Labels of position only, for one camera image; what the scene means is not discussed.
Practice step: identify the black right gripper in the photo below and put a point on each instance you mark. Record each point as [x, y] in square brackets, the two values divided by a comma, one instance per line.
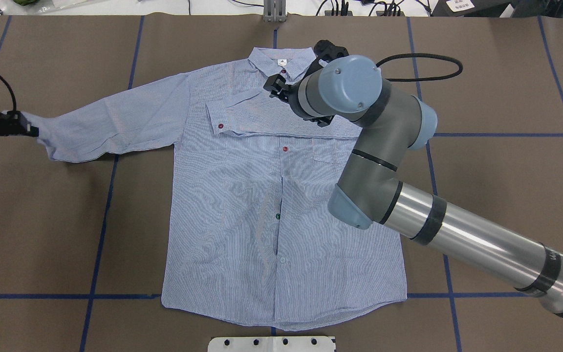
[277, 87]

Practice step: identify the light blue striped shirt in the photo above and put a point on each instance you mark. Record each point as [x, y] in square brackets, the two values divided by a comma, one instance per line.
[251, 240]

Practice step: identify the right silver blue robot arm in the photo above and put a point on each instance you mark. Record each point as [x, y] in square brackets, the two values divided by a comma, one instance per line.
[372, 190]

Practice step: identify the grey aluminium frame post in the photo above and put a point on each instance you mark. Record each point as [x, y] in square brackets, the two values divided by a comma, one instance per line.
[274, 11]

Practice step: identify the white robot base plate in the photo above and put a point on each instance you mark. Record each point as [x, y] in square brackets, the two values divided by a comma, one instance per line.
[273, 344]

